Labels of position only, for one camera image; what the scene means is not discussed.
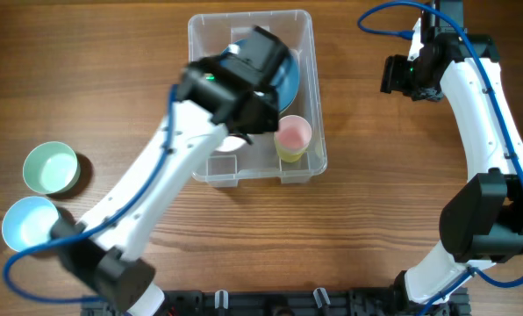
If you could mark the yellow plastic cup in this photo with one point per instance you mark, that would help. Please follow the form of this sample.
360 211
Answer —
288 156

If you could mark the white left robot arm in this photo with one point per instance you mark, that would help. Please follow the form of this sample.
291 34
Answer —
218 96

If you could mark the light blue bowl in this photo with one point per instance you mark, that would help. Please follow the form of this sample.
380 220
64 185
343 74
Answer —
28 223

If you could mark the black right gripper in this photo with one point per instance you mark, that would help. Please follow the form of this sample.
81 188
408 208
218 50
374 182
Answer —
391 75

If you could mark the clear plastic storage container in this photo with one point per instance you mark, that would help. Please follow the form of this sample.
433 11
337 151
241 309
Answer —
210 34

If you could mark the pink plastic bowl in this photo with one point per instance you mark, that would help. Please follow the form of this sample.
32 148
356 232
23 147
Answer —
231 144

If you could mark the pale green plastic cup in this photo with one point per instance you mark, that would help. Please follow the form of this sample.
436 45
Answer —
286 151

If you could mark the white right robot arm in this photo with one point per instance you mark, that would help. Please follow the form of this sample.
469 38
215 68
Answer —
482 225

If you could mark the pink plastic cup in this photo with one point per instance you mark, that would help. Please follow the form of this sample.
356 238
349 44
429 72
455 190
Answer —
293 132

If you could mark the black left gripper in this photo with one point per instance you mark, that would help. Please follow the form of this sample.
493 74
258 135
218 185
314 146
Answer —
256 117

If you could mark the mint green bowl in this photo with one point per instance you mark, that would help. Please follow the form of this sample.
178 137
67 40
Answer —
51 168

